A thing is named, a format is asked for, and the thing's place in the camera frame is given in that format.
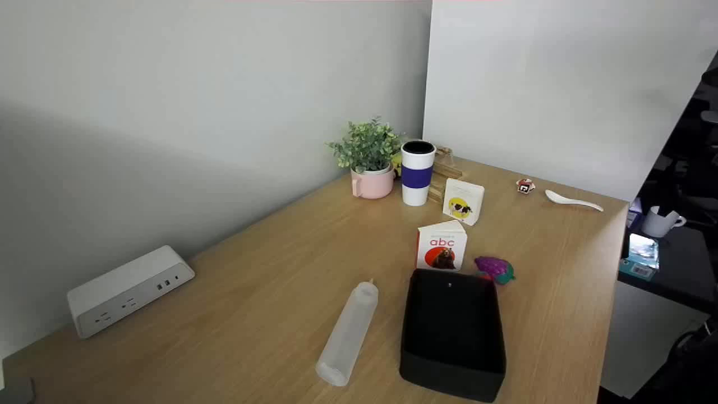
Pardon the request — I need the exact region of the purple grape toy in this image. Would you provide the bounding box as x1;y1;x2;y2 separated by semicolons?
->
474;256;516;286

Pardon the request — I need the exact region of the teal packet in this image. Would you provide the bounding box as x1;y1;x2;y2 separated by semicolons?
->
619;233;660;282

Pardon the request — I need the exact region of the black side table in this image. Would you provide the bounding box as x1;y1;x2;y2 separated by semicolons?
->
617;213;718;315

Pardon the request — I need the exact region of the plant in pink mug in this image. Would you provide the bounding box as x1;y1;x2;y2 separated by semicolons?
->
326;116;403;200

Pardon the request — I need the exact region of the white power strip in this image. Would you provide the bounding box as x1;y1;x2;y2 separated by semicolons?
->
67;245;196;339

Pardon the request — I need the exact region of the clear squeeze bottle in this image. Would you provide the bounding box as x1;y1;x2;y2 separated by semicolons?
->
315;278;379;387

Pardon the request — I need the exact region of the wooden block stack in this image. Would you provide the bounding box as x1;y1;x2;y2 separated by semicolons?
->
427;146;464;204

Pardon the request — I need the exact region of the white book with cow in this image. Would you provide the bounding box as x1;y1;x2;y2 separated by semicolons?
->
443;178;485;227

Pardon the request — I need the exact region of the white spoon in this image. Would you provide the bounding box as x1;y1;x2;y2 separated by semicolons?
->
545;189;605;213

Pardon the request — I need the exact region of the white cup with blue band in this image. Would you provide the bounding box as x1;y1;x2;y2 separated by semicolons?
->
401;140;437;207

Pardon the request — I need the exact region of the white mug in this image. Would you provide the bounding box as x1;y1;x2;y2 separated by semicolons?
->
641;205;687;238

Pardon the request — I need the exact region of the white book with bear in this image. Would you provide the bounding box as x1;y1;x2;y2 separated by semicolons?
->
416;220;468;273

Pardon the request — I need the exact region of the black box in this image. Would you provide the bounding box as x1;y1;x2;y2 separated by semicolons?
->
399;268;507;403

